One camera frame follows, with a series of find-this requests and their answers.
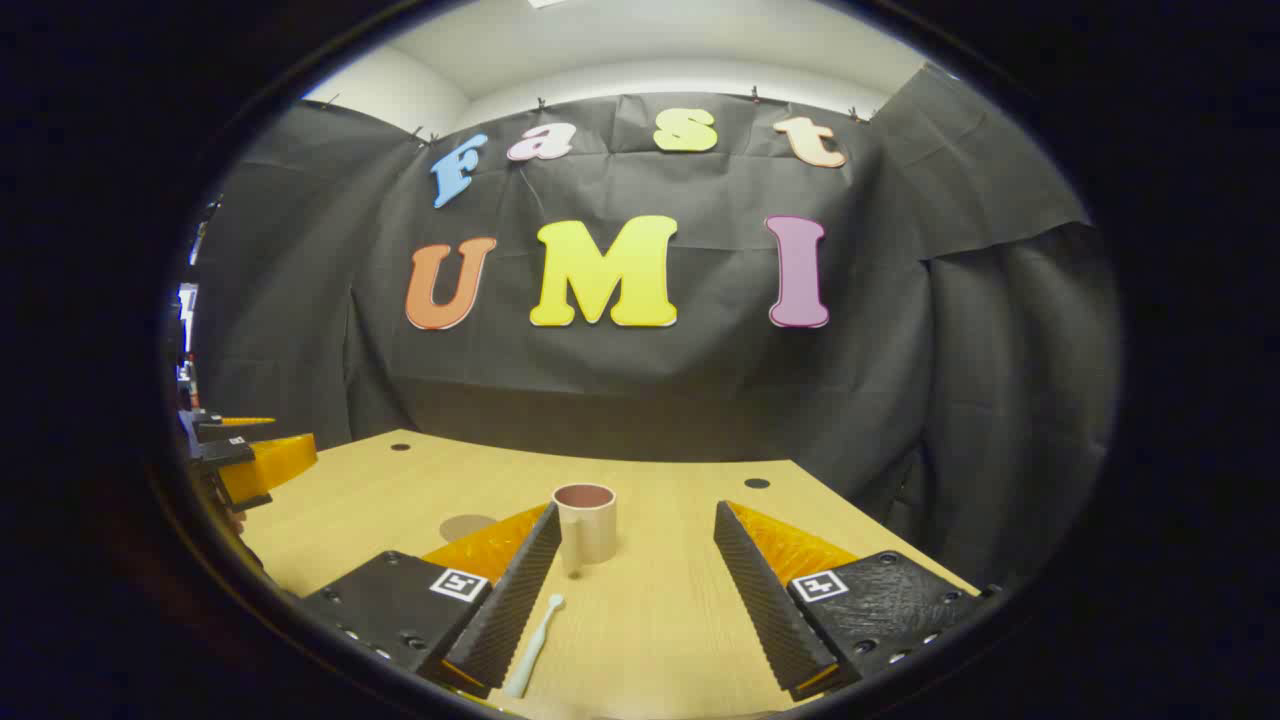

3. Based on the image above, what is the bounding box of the round brown coaster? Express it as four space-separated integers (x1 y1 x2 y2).
438 513 501 544

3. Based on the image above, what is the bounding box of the pale green toothbrush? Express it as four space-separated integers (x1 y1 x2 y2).
500 593 566 699

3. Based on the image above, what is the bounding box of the beige cup with brown inside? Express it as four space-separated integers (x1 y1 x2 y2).
552 482 618 576

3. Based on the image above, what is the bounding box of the light wooden desktop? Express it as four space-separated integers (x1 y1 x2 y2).
238 430 981 720

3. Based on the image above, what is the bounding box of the black backdrop cloth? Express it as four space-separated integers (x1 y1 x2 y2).
190 62 1121 591

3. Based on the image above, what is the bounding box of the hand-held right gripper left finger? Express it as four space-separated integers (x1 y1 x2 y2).
300 500 563 699

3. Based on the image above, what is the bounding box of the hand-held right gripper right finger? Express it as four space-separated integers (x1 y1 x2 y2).
713 500 1001 701

